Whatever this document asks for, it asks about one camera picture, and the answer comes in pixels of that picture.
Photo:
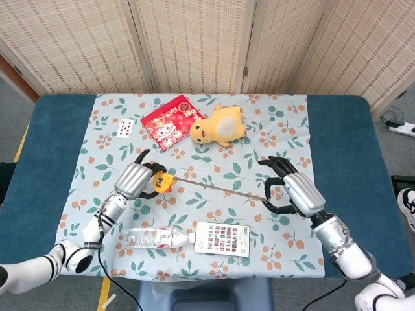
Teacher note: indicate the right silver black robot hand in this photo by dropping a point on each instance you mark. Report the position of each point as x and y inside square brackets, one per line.
[304, 194]

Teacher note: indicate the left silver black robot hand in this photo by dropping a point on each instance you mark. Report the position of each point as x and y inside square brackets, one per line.
[133, 179]

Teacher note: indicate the yellow tape measure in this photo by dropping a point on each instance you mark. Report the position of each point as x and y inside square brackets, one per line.
[162, 182]

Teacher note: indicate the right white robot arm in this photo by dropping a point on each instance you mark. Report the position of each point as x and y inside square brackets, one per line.
[353, 256]

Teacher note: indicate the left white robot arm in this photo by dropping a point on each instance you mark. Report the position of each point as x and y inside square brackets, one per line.
[32, 269]

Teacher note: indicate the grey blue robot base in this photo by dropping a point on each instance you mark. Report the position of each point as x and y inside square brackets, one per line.
[207, 294]

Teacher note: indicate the white tape scrap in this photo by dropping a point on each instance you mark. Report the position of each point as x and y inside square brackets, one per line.
[109, 300]

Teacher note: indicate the diamonds playing card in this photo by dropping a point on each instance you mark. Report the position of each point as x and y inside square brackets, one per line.
[124, 128]

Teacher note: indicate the clear plastic water bottle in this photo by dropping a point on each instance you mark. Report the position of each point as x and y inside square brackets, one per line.
[146, 238]

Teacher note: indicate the blue carpeted table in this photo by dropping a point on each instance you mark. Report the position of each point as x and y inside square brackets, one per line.
[340, 145]

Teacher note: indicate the red spiral notebook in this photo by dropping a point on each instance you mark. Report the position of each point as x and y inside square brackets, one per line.
[168, 126]

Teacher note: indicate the floral print tablecloth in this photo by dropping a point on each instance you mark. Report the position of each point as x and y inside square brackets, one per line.
[227, 220]

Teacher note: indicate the white photo card box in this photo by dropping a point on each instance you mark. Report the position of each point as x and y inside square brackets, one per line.
[223, 239]

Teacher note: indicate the black box on floor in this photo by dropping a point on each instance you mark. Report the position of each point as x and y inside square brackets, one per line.
[402, 181]

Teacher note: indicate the yellow plush duck toy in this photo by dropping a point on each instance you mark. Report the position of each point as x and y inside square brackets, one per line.
[220, 126]

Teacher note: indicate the white black sneaker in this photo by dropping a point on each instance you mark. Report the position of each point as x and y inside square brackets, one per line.
[407, 207]

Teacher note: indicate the black power adapter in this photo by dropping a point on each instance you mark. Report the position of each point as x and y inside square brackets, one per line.
[395, 123]

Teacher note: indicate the white power strip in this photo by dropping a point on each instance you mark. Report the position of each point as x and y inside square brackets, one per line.
[403, 129]

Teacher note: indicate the black object beside table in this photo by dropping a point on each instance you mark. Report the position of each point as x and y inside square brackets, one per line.
[6, 184]

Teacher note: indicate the metal screen hinge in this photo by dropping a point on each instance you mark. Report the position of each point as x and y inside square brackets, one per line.
[245, 72]

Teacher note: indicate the woven folding screen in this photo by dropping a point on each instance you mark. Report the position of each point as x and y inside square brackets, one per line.
[194, 42]

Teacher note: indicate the brown wooden board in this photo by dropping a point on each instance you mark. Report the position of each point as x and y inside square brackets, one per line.
[16, 76]

